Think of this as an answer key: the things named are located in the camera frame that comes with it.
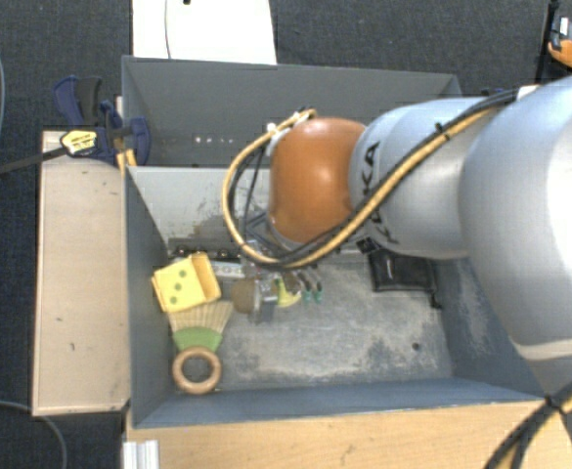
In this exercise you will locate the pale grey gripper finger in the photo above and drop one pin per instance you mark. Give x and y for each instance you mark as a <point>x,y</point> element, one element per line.
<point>265,311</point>

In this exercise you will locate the yellow toy banana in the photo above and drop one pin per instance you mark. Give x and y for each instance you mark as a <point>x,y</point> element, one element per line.
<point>288,300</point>

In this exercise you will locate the tan and green fan brush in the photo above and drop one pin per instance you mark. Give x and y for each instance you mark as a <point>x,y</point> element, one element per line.
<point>200,323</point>

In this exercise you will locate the yellow toy cheese block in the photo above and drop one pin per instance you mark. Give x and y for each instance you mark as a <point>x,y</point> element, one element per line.
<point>183,284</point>

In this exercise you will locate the grey metal bin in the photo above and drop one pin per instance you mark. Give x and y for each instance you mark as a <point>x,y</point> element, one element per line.
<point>344,340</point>

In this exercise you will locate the black pouch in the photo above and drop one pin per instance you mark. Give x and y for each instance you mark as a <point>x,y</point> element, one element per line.
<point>403,274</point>

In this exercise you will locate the pale wood board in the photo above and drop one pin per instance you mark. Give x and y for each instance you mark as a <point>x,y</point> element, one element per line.
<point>80,281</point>

